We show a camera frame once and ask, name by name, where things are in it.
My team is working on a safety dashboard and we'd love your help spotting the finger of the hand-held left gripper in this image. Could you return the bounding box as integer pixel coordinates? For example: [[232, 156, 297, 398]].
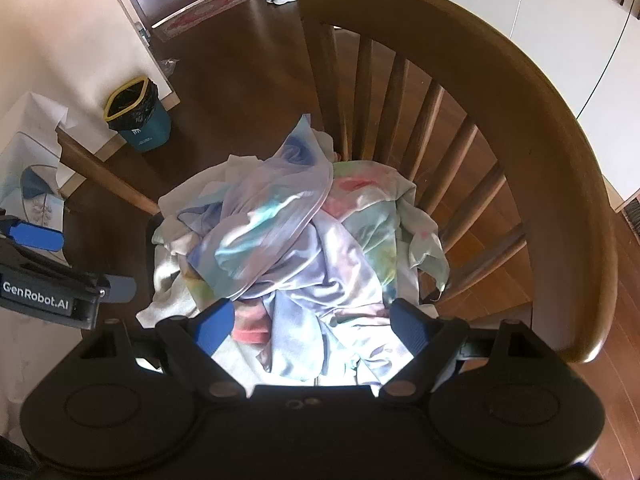
[[0, 214, 67, 252], [99, 274, 137, 305]]

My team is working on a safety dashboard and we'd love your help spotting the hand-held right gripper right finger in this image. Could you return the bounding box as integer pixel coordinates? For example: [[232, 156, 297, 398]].
[[379, 299, 551, 406]]

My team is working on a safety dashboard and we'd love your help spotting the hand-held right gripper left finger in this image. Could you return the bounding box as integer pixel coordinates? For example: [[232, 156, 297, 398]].
[[77, 299, 248, 406]]

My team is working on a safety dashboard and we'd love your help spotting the pale lavender tie-dye shirt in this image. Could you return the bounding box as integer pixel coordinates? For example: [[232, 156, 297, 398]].
[[257, 220, 416, 387]]

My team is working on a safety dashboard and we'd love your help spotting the lavender blue swirl tie-dye shirt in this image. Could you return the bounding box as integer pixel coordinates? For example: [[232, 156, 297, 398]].
[[177, 114, 335, 302]]

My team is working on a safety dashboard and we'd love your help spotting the white cream garment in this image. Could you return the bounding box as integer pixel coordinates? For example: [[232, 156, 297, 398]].
[[136, 152, 261, 332]]

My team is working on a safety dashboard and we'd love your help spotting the white blue printed tablecloth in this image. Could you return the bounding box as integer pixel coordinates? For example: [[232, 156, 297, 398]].
[[0, 91, 101, 411]]

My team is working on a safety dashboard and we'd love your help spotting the pink green tie-dye shirt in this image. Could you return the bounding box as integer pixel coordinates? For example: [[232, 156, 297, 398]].
[[320, 157, 451, 311]]

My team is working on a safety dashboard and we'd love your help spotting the teal trash bin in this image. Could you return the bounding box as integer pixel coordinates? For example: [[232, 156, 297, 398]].
[[103, 75, 172, 154]]

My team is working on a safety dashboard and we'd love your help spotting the dark floor grille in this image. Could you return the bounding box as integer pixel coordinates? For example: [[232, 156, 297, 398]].
[[621, 199, 640, 242]]

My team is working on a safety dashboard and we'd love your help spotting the wooden spindle-back chair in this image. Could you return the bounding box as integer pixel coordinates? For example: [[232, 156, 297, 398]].
[[145, 0, 621, 366]]

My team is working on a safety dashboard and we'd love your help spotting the patterned red rug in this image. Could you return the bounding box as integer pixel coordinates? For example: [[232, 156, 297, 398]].
[[150, 0, 263, 43]]

